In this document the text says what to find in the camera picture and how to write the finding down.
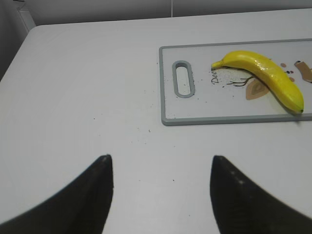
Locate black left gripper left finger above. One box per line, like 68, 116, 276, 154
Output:
0, 155, 114, 234

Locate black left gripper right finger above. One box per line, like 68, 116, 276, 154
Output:
210, 156, 312, 234

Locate yellow plastic banana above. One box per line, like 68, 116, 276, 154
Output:
211, 50, 304, 114

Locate white grey-rimmed cutting board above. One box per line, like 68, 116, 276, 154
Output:
159, 39, 312, 126

